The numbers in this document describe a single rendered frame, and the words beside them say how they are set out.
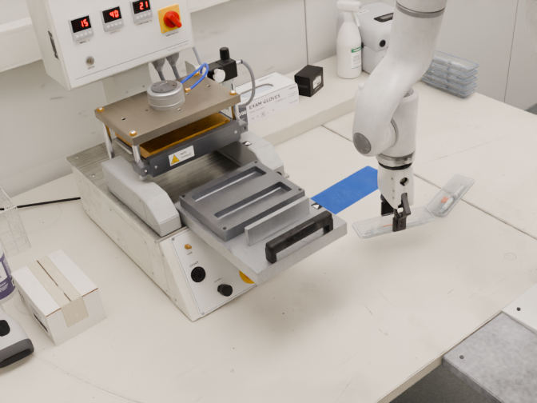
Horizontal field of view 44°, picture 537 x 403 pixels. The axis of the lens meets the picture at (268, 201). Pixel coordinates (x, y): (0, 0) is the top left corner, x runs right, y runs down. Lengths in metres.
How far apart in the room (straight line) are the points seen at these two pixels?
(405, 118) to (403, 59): 0.14
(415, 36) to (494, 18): 1.90
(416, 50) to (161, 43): 0.61
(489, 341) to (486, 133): 0.83
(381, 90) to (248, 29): 0.98
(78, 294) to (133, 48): 0.56
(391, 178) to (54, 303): 0.75
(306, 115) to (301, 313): 0.80
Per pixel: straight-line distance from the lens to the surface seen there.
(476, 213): 1.71
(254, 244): 1.25
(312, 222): 1.23
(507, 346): 1.39
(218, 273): 1.44
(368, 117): 1.30
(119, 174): 1.47
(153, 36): 1.58
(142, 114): 1.46
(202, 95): 1.50
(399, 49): 1.29
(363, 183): 1.80
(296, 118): 2.03
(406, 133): 1.39
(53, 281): 1.50
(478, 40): 3.11
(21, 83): 1.91
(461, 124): 2.09
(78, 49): 1.51
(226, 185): 1.40
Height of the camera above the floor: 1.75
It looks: 35 degrees down
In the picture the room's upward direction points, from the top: 6 degrees counter-clockwise
